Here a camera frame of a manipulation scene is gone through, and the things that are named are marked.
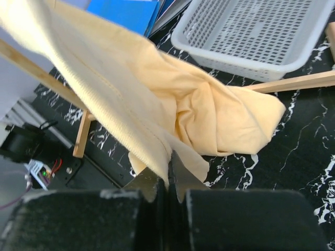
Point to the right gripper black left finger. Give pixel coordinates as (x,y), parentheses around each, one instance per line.
(108,219)

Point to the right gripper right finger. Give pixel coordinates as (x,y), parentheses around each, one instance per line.
(225,219)

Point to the beige t shirt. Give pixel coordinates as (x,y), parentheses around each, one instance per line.
(44,19)

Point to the black marbled table mat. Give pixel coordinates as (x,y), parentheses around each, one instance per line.
(299,157)

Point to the white plastic basket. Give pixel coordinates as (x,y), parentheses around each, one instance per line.
(259,40)

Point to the wooden clothes rack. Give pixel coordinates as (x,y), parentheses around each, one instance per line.
(52,83)

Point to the blue folder with papers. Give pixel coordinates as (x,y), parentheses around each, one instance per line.
(137,16)

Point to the blue upright binder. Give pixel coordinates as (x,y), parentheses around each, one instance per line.
(163,13)

